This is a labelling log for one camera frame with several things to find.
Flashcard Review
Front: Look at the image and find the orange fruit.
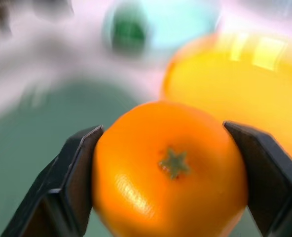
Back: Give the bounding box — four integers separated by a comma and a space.
91, 100, 249, 237

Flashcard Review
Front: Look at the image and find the orange plate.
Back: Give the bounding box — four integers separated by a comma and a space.
161, 31, 292, 166

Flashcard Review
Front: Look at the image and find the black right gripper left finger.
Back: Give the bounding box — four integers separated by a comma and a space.
0, 124, 105, 237

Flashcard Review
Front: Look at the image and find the light blue plate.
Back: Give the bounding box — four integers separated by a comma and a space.
101, 0, 222, 52

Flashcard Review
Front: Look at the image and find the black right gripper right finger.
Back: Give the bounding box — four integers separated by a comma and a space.
222, 120, 292, 237

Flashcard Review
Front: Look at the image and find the green round item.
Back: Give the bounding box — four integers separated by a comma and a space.
110, 5, 149, 54

